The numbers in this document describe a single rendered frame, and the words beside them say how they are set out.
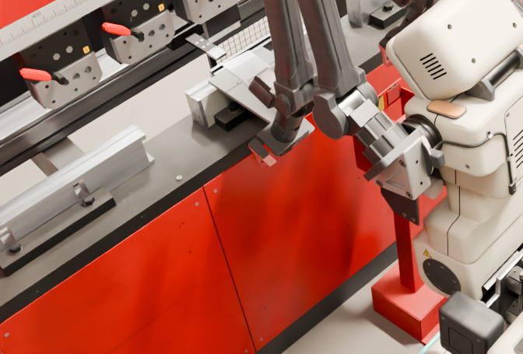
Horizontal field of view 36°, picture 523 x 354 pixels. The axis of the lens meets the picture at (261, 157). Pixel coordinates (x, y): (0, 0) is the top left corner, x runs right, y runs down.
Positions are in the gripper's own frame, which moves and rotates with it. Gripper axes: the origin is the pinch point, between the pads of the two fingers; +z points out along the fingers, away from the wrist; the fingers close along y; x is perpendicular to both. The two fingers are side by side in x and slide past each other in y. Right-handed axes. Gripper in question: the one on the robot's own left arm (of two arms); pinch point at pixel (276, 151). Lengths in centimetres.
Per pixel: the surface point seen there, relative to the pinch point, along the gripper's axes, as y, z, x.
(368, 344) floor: -20, 90, 43
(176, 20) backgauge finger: -19, 23, -53
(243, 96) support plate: -8.9, 9.0, -18.5
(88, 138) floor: -24, 165, -105
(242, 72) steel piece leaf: -15.3, 12.1, -25.0
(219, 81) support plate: -9.8, 13.4, -27.2
